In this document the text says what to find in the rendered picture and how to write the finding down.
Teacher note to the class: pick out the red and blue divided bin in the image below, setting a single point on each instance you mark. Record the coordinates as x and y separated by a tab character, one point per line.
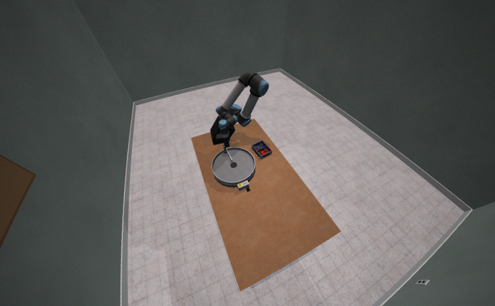
264	146

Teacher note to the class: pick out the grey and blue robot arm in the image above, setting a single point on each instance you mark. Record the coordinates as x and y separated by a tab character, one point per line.
230	112

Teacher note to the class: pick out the grey round turntable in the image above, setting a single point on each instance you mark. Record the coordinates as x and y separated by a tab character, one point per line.
235	168

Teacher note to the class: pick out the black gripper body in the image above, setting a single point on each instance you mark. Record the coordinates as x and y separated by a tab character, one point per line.
225	138

